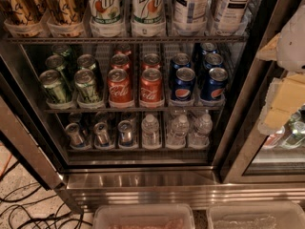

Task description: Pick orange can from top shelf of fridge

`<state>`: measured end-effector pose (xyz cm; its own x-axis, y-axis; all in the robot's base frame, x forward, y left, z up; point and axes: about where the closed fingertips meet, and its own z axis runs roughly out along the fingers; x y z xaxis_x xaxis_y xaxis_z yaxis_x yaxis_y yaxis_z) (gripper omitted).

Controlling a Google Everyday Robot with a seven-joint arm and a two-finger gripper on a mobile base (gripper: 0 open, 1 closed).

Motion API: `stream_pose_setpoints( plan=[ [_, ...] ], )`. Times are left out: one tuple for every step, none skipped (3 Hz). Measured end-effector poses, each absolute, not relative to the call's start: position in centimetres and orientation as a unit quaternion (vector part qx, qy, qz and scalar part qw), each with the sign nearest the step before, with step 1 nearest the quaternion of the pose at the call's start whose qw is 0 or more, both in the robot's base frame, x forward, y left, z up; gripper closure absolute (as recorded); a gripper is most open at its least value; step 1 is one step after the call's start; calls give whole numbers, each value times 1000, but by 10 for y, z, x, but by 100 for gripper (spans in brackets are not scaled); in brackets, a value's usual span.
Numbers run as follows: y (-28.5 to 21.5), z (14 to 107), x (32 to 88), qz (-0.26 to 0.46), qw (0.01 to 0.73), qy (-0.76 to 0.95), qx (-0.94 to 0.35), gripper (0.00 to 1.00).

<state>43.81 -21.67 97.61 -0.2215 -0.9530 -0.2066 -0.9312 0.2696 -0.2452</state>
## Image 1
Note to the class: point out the green can front left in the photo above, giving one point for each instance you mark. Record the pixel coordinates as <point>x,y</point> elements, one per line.
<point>55,87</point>

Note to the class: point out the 7up can right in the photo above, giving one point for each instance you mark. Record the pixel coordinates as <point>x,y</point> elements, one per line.
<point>147,11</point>

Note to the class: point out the wire shelf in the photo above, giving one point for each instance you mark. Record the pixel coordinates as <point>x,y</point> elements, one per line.
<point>133,109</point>
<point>126,40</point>

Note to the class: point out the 7up can left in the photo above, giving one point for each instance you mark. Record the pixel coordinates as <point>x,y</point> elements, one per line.
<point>105,11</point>

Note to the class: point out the blue pepsi can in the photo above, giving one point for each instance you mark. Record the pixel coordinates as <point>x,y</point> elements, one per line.
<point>183,84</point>
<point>214,85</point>
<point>213,60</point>
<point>178,61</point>

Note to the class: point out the water bottle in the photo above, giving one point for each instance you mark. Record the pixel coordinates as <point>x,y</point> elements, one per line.
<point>176,136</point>
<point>150,132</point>
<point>199,134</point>

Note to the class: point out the tea can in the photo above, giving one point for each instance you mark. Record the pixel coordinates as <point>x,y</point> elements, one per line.
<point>189,11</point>
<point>228,11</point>

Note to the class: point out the red cola can front left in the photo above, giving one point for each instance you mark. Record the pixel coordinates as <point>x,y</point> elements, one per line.
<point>119,86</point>

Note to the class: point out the orange can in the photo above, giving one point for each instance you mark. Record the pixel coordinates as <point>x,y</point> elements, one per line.
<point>66,12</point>
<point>20,12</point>

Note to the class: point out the red cola can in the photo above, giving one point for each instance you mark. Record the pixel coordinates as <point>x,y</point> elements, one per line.
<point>119,86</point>
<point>151,85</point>
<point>121,63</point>
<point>151,60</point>

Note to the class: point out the clear plastic bin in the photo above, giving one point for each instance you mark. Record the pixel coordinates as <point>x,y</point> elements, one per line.
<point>151,216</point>
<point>256,215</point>

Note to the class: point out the green can front right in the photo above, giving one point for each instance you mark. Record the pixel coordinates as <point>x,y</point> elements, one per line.
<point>87,86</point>

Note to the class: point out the red cola can front right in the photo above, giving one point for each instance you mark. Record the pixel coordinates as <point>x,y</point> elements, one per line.
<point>151,85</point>

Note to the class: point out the clear plastic bin right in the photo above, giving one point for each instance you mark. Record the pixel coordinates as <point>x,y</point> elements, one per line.
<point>256,215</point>

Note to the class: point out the blue pepsi can front right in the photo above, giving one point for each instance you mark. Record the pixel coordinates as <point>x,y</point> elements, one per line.
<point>214,85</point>

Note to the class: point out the middle wire shelf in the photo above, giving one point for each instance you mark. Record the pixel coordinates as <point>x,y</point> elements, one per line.
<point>133,109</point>

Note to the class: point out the silver can bottom middle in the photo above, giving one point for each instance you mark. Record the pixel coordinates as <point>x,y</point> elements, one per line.
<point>102,136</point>

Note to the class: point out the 7up can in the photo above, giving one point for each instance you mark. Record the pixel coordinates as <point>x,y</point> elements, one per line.
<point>105,11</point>
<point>147,11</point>

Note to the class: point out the water bottle right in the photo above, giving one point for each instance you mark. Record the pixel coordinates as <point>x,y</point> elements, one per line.
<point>199,134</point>

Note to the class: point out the water bottle middle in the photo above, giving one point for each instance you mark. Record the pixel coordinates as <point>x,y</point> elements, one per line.
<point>176,136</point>

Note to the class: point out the tea can right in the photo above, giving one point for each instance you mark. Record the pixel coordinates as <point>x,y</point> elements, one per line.
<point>228,11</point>

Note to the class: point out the water bottle left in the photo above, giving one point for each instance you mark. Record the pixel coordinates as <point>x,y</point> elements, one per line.
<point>150,132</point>

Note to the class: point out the tea can left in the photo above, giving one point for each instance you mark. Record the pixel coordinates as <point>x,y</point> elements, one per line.
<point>189,11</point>

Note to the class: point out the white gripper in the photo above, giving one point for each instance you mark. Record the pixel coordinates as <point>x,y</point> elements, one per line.
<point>293,43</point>

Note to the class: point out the glass fridge door right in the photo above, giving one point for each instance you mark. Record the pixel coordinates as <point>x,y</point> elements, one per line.
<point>244,154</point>

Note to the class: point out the top wire shelf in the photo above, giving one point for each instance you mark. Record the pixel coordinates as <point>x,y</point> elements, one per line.
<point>126,40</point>

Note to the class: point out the steel fridge door left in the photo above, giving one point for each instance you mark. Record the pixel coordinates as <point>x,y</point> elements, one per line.
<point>22,125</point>

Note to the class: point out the clear plastic bin left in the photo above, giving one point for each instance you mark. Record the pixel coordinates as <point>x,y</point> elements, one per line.
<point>151,216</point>

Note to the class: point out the blue pepsi can front left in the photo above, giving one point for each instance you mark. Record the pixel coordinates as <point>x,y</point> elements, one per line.
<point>183,84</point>

